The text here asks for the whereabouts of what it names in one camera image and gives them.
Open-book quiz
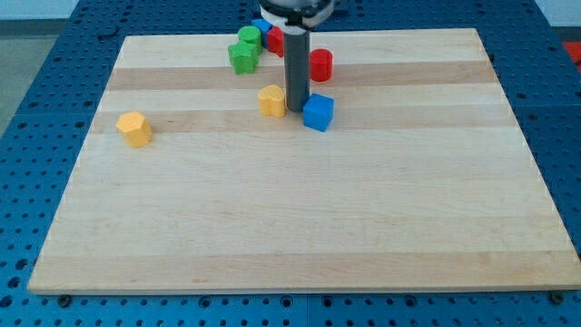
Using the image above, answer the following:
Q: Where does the black and white end-effector mount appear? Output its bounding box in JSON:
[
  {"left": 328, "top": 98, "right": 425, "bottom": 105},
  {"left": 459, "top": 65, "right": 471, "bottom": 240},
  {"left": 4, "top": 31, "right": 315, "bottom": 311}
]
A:
[{"left": 259, "top": 0, "right": 336, "bottom": 29}]

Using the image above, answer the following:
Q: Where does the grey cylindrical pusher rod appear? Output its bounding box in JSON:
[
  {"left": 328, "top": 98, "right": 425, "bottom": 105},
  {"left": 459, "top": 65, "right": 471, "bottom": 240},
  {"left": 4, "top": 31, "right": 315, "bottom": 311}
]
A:
[{"left": 283, "top": 28, "right": 310, "bottom": 113}]

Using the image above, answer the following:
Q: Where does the yellow heart block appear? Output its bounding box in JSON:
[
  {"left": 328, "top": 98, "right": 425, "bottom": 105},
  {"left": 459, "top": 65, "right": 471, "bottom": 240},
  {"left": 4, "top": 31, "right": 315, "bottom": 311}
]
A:
[{"left": 257, "top": 84, "right": 287, "bottom": 118}]

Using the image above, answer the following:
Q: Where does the red block behind pole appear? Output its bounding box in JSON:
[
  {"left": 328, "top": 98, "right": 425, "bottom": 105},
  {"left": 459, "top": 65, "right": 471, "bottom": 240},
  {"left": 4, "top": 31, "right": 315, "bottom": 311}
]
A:
[{"left": 266, "top": 26, "right": 284, "bottom": 57}]

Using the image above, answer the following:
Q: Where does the red cylinder block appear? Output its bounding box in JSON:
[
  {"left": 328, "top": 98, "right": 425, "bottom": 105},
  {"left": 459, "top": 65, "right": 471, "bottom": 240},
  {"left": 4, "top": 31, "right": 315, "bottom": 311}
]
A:
[{"left": 310, "top": 48, "right": 333, "bottom": 82}]

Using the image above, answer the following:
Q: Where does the blue block at back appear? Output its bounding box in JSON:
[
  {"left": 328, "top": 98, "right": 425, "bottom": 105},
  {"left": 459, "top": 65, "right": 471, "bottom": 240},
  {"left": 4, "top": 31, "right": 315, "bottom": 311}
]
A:
[{"left": 251, "top": 18, "right": 272, "bottom": 48}]

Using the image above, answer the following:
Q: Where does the green cylinder block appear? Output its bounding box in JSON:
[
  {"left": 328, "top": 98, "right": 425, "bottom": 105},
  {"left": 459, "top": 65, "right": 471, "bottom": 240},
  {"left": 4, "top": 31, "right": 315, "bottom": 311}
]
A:
[{"left": 237, "top": 25, "right": 262, "bottom": 55}]

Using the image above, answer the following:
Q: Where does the green star block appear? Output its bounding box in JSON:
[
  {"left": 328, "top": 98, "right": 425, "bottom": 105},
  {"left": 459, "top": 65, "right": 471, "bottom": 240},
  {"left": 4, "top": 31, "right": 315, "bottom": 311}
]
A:
[{"left": 228, "top": 41, "right": 258, "bottom": 74}]

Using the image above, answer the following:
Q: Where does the blue cube block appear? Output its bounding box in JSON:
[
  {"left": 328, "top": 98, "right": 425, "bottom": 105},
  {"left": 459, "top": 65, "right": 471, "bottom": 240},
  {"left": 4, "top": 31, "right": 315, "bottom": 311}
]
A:
[{"left": 303, "top": 94, "right": 334, "bottom": 132}]

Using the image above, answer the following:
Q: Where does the yellow hexagon block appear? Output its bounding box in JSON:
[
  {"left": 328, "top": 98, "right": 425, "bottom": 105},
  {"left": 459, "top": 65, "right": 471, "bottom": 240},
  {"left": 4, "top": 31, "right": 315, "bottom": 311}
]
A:
[{"left": 116, "top": 111, "right": 153, "bottom": 148}]

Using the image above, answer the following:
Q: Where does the wooden board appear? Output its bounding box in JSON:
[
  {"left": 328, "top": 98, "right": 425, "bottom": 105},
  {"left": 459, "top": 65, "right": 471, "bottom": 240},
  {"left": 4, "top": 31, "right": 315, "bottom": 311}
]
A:
[{"left": 28, "top": 28, "right": 580, "bottom": 295}]

